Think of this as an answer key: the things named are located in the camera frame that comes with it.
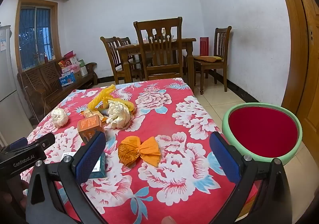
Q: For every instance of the small white paper ball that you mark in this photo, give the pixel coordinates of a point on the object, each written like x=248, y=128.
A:
x=59, y=118

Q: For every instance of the large white paper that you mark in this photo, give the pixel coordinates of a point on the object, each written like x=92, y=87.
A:
x=118, y=114

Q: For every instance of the grey refrigerator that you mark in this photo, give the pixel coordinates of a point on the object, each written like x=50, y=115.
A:
x=7, y=77

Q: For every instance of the pink plastic bowl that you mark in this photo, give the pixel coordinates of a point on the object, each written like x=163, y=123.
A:
x=69, y=54

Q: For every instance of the wooden chair with cushion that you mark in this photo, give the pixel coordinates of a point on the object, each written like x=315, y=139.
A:
x=221, y=39

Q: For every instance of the wood-framed window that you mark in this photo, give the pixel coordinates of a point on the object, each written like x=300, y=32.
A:
x=37, y=29

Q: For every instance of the teal and white box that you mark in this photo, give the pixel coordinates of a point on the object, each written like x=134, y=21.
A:
x=101, y=168

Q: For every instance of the pile of colourful cartons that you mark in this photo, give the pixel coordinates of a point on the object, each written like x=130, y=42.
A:
x=67, y=79

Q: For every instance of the orange snack wrapper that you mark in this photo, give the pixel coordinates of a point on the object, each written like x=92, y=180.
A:
x=88, y=113

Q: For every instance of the person's left hand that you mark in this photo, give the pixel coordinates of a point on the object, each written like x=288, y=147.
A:
x=23, y=185

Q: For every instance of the wooden door frame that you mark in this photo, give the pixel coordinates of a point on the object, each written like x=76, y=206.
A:
x=289, y=39

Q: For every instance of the orange tissue paper bow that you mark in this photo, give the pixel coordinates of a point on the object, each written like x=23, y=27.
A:
x=139, y=150

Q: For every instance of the tall-backed wooden chair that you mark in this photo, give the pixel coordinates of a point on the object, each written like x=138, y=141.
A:
x=159, y=47

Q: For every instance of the red bottle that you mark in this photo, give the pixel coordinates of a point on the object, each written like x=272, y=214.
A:
x=45, y=58

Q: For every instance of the wooden door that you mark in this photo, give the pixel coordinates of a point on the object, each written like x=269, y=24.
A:
x=311, y=64

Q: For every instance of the wooden bench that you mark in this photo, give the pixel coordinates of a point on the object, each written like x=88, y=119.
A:
x=44, y=82

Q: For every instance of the wooden dining table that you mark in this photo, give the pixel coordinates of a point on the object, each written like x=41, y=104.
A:
x=188, y=44

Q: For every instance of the red floral tablecloth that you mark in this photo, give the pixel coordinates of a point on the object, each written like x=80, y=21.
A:
x=174, y=104

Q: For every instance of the wooden dining chair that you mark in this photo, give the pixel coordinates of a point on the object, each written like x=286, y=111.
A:
x=124, y=41
x=112, y=52

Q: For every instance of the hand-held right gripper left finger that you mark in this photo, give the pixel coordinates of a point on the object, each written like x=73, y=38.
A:
x=91, y=156

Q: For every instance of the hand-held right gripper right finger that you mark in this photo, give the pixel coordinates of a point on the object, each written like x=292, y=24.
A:
x=224, y=159

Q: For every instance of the orange cardboard box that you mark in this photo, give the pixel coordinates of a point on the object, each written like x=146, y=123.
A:
x=89, y=125

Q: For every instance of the red basin with green rim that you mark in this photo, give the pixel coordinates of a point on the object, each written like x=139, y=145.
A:
x=261, y=131

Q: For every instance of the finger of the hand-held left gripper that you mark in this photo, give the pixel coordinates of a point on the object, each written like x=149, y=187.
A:
x=17, y=143
x=44, y=140

